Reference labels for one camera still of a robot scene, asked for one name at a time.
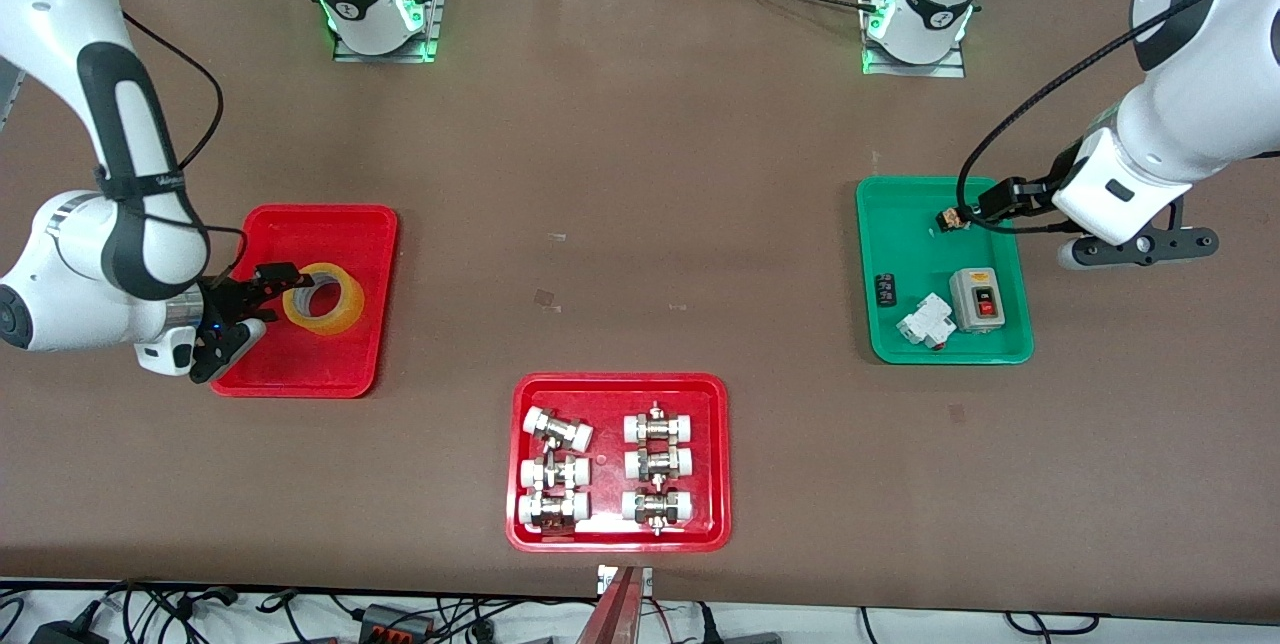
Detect black power adapter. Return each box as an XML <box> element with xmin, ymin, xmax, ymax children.
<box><xmin>30</xmin><ymin>614</ymin><xmax>109</xmax><ymax>644</ymax></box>

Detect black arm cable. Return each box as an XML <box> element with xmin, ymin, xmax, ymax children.
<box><xmin>120</xmin><ymin>9</ymin><xmax>249</xmax><ymax>275</ymax></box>
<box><xmin>955</xmin><ymin>0</ymin><xmax>1280</xmax><ymax>235</ymax></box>

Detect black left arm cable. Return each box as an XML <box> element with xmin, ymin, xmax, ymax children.
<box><xmin>955</xmin><ymin>0</ymin><xmax>1280</xmax><ymax>235</ymax></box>

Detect tilted metal valve white caps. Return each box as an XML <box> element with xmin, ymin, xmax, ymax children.
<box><xmin>522</xmin><ymin>406</ymin><xmax>594</xmax><ymax>453</ymax></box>

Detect empty red plastic tray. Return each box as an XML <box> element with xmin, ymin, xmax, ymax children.
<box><xmin>208</xmin><ymin>204</ymin><xmax>399</xmax><ymax>399</ymax></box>

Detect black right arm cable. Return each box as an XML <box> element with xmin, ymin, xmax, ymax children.
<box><xmin>120</xmin><ymin>9</ymin><xmax>249</xmax><ymax>275</ymax></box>

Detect red tray holding valves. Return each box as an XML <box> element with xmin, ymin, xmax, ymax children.
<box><xmin>505</xmin><ymin>372</ymin><xmax>732</xmax><ymax>554</ymax></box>

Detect small white label plate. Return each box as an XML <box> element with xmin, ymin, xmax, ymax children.
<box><xmin>597</xmin><ymin>564</ymin><xmax>654</xmax><ymax>597</ymax></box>

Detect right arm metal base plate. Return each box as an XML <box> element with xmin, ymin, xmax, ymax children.
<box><xmin>333</xmin><ymin>0</ymin><xmax>443</xmax><ymax>63</ymax></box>

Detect green plastic tray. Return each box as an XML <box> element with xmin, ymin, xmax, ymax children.
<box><xmin>856</xmin><ymin>175</ymin><xmax>1036</xmax><ymax>366</ymax></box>

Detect grey device orange clips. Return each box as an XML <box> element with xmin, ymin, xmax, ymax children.
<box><xmin>358</xmin><ymin>602</ymin><xmax>438</xmax><ymax>641</ymax></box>

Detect yellow packing tape roll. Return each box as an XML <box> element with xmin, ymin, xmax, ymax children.
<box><xmin>281</xmin><ymin>262</ymin><xmax>366</xmax><ymax>336</ymax></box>

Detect white circuit breaker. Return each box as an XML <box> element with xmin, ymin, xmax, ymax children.
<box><xmin>895</xmin><ymin>292</ymin><xmax>958</xmax><ymax>352</ymax></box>

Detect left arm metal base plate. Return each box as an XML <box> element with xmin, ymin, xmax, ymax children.
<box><xmin>862</xmin><ymin>24</ymin><xmax>967</xmax><ymax>78</ymax></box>

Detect grey switch box red button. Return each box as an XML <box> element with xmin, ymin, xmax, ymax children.
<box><xmin>948</xmin><ymin>267</ymin><xmax>1006</xmax><ymax>335</ymax></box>

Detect aluminium profile post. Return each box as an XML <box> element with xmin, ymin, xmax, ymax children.
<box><xmin>575</xmin><ymin>566</ymin><xmax>643</xmax><ymax>644</ymax></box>

